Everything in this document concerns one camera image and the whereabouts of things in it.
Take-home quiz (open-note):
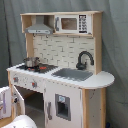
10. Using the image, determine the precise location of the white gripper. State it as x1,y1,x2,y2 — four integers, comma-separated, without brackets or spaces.
0,86,11,119

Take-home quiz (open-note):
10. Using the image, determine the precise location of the white oven door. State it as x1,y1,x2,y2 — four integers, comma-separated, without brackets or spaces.
12,86,25,116

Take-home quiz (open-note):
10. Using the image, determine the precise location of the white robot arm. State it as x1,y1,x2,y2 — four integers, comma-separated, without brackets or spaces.
0,86,37,128

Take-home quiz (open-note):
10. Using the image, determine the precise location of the wooden toy kitchen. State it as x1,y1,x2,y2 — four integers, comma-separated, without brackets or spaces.
8,11,114,128

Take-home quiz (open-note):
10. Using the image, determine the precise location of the red left stove knob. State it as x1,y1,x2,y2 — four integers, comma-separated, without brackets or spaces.
12,76,19,83

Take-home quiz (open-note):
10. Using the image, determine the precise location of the red stove knob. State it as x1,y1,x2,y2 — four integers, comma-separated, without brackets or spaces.
12,76,19,83
32,82,37,88

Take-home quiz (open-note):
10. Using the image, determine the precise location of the red right stove knob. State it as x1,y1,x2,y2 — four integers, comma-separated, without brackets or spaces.
32,82,37,88

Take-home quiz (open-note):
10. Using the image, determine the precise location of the silver toy pot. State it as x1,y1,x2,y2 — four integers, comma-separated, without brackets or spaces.
24,57,40,67

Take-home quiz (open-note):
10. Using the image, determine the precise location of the black toy stovetop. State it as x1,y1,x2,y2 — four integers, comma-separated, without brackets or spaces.
19,63,56,74

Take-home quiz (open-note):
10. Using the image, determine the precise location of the white fridge door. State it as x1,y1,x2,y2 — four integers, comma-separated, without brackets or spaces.
44,82,82,128

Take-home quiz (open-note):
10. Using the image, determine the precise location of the grey toy sink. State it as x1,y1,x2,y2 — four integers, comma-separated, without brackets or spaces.
53,68,93,81

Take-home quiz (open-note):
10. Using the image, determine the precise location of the grey range hood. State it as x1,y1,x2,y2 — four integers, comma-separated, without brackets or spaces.
25,16,53,35

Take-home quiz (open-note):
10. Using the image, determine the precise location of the black toy faucet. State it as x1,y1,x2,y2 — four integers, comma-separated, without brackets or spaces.
76,51,94,70

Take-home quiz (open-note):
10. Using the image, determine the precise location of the toy microwave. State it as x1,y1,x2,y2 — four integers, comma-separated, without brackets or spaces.
55,14,92,34

